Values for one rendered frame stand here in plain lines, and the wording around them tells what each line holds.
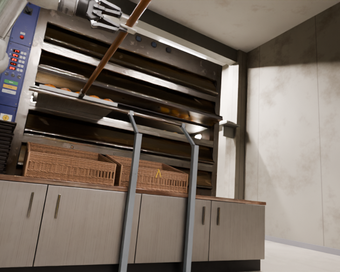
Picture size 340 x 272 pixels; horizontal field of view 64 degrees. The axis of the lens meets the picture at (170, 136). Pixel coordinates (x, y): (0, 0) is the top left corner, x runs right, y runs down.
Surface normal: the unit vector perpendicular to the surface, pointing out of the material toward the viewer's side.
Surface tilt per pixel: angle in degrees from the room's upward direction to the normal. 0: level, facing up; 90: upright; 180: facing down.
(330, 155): 90
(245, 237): 90
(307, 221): 90
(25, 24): 90
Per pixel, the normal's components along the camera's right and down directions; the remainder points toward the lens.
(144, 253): 0.49, -0.15
